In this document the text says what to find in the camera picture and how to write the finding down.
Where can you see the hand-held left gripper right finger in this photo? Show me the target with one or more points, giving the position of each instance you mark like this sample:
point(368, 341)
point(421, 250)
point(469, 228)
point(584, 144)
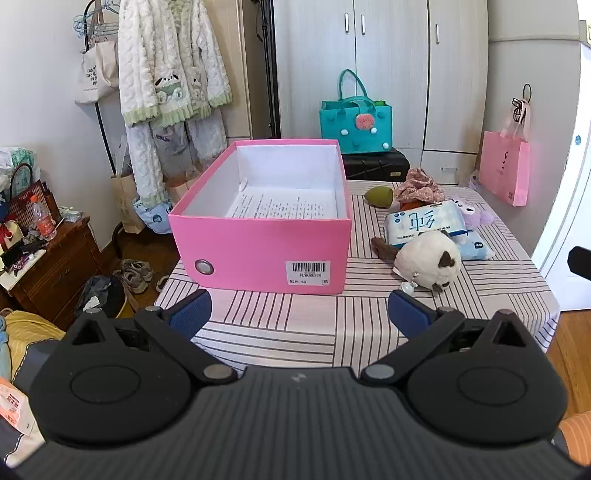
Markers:
point(408, 316)

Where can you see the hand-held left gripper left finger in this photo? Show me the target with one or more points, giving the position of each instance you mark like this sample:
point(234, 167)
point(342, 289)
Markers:
point(191, 311)

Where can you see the white plush cat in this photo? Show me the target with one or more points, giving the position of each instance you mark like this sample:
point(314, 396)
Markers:
point(420, 258)

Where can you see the pink cardboard box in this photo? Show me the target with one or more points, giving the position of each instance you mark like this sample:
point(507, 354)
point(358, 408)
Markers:
point(258, 249)

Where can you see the blue tissue pack large print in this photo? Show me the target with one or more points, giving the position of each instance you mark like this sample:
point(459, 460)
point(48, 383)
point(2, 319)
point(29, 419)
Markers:
point(425, 224)

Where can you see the orange plush ball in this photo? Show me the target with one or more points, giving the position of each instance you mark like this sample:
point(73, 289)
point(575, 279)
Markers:
point(407, 206)

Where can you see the purple plush toy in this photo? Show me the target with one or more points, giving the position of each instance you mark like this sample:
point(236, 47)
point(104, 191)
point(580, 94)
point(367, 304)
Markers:
point(475, 217)

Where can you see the floral fabric pouch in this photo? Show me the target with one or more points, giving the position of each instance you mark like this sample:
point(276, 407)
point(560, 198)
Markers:
point(420, 184)

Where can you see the beige sandal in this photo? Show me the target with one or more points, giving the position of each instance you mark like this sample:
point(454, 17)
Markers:
point(161, 282)

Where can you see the white door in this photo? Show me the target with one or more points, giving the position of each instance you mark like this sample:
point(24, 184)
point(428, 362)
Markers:
point(568, 207)

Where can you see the grey sneaker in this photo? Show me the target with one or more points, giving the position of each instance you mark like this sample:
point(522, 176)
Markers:
point(129, 282)
point(138, 267)

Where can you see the black trash bin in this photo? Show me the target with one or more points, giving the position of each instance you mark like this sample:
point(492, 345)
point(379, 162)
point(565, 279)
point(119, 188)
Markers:
point(111, 295)

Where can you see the blue white plastic bag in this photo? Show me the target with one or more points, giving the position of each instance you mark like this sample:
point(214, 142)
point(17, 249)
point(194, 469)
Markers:
point(152, 214)

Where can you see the striped tablecloth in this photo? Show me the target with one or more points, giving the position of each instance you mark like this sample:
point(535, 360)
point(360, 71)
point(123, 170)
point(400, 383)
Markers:
point(300, 323)

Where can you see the pink paper bag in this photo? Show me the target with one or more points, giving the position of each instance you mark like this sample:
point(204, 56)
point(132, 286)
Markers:
point(503, 170)

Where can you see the green plush toy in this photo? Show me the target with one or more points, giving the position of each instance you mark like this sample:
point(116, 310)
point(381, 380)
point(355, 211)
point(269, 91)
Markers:
point(378, 196)

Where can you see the brown paper bag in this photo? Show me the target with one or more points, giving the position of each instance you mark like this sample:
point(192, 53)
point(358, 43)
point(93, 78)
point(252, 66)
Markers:
point(184, 184)
point(122, 203)

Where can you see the clear snack bag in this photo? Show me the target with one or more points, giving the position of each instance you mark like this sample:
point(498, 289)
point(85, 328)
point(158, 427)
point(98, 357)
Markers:
point(473, 179)

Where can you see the wooden nightstand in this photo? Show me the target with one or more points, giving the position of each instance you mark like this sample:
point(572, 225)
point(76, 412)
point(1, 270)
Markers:
point(60, 272)

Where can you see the printed paper sheet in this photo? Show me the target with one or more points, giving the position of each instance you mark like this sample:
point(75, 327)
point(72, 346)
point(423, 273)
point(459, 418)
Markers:
point(281, 205)

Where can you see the black suitcase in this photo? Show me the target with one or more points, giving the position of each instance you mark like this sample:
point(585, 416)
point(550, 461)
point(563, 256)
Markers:
point(378, 166)

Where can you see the fluffy white pajama pants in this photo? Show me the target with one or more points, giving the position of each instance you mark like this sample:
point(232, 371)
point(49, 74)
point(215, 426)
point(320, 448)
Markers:
point(143, 161)

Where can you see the printed bed quilt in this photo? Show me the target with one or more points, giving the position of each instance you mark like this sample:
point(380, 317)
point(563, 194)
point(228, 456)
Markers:
point(23, 327)

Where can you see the plastic water bottle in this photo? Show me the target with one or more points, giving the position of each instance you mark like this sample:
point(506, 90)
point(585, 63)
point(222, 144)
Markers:
point(42, 221)

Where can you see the orange ribbed cloth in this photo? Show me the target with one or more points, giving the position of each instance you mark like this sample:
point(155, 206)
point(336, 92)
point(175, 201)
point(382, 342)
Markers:
point(575, 438)

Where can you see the black checkered pouch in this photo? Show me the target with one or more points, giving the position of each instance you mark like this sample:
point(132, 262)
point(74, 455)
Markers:
point(18, 258)

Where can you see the teal felt handbag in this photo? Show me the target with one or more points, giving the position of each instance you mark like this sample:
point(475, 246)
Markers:
point(355, 134)

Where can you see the black metal coat rack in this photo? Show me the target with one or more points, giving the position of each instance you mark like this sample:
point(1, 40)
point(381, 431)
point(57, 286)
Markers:
point(102, 134)

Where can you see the cream gift with red ribbon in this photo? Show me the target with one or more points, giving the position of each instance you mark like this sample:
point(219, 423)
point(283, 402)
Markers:
point(9, 230)

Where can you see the plaid handbag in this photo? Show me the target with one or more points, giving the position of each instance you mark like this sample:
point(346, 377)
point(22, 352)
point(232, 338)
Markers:
point(23, 203)

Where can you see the orange white packet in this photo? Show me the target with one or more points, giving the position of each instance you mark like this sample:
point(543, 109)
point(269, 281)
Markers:
point(11, 406)

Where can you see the clear plastic bag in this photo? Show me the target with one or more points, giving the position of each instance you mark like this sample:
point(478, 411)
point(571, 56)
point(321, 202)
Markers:
point(14, 159)

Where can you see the white wardrobe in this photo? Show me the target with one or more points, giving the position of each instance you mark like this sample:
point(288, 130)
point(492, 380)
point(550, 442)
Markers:
point(392, 69)

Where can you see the white canvas tote bag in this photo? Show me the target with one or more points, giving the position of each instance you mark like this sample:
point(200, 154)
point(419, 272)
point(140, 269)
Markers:
point(94, 74)

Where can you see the fluffy white pajama jacket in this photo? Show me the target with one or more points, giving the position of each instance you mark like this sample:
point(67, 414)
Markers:
point(171, 55)

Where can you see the teal clothes hangers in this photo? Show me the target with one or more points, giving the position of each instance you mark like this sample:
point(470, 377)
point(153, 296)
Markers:
point(76, 21)

